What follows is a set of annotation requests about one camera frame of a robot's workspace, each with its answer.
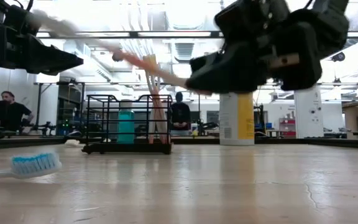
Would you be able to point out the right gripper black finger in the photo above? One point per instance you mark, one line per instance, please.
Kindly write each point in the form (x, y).
(202, 60)
(228, 76)

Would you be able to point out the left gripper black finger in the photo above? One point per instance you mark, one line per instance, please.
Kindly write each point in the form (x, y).
(54, 59)

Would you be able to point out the white wipes canister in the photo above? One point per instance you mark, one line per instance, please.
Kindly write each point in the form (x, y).
(228, 118)

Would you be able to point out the blue mouthwash bottle white cap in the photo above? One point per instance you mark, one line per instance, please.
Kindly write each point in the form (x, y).
(126, 124)

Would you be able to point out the black background robot arm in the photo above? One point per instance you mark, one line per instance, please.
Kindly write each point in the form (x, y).
(42, 127)

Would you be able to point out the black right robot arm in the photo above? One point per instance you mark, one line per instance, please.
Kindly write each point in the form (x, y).
(331, 28)

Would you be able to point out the black ceiling spotlight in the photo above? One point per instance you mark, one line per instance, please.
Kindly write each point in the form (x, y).
(339, 57)
(117, 56)

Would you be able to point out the black monitor stand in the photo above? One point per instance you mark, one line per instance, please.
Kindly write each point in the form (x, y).
(261, 119)

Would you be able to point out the person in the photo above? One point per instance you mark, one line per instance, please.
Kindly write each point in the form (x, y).
(14, 113)
(180, 115)

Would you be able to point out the blue box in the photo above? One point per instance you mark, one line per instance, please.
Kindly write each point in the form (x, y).
(269, 125)

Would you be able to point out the shelf with red bins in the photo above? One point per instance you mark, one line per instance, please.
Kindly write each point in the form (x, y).
(287, 121)

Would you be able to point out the black overhead beam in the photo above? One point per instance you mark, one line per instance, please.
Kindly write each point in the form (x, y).
(134, 34)

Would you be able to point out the blue and white toothbrush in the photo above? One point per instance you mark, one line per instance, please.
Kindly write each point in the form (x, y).
(34, 165)

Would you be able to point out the silver air duct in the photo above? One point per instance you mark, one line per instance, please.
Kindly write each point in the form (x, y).
(183, 46)

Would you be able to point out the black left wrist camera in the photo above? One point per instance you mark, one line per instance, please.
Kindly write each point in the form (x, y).
(19, 20)

